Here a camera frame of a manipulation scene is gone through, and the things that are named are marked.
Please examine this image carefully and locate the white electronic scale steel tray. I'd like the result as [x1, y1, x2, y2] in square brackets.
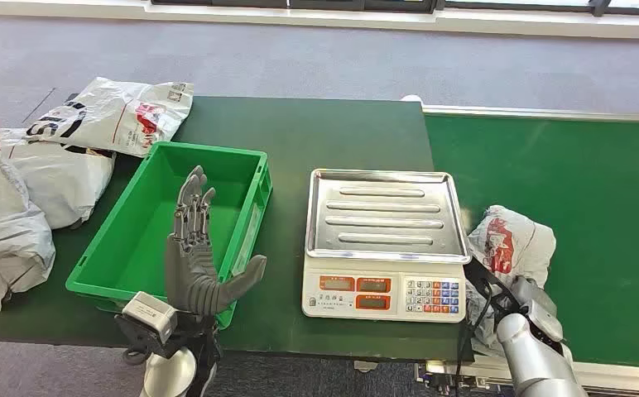
[301, 168, 473, 324]

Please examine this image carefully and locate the crumpled grey mailer package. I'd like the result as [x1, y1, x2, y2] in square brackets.
[0, 145, 56, 313]

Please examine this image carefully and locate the white plastic mailer package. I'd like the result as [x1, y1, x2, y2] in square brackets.
[0, 127, 117, 230]

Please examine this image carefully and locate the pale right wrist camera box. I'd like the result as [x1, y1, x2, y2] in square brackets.
[514, 276, 565, 343]

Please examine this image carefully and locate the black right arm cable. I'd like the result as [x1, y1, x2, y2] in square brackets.
[454, 260, 521, 397]

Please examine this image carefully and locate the green plastic crate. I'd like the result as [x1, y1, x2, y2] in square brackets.
[65, 141, 274, 331]

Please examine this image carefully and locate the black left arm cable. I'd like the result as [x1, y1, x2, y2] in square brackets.
[123, 345, 151, 366]

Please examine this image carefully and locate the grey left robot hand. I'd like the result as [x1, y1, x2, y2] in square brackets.
[165, 165, 268, 318]

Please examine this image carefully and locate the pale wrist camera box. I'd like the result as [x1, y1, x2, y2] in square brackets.
[114, 291, 179, 360]
[514, 276, 565, 343]

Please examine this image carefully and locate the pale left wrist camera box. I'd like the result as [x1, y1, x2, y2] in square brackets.
[114, 291, 179, 360]

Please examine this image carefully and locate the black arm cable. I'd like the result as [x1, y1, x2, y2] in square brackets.
[123, 345, 151, 366]
[454, 260, 521, 397]

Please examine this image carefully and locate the white package black red print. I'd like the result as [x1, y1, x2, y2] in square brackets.
[26, 76, 195, 159]

